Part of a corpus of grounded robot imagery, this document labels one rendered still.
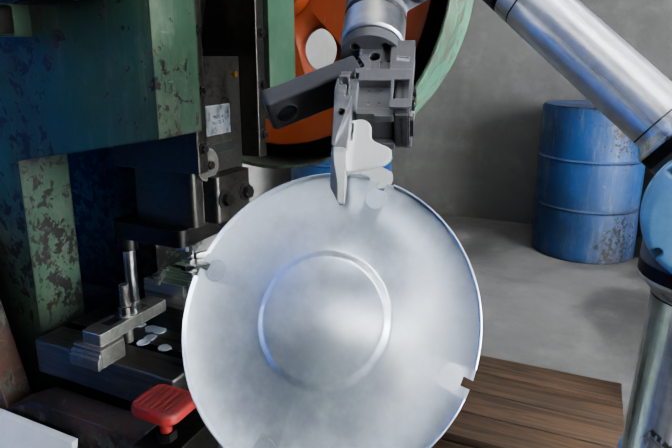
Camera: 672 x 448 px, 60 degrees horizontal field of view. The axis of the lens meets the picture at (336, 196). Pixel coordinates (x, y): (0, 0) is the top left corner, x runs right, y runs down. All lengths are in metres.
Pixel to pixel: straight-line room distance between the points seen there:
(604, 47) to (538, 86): 3.39
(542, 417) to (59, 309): 1.07
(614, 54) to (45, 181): 0.89
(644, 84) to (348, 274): 0.41
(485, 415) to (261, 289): 0.99
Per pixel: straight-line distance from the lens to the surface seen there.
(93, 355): 1.00
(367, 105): 0.62
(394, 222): 0.56
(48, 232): 1.14
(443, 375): 0.53
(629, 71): 0.76
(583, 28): 0.77
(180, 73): 0.89
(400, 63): 0.66
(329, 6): 1.32
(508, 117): 4.19
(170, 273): 1.13
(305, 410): 0.56
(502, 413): 1.52
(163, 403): 0.79
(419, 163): 4.39
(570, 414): 1.57
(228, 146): 1.06
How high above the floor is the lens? 1.18
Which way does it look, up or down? 14 degrees down
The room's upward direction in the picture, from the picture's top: straight up
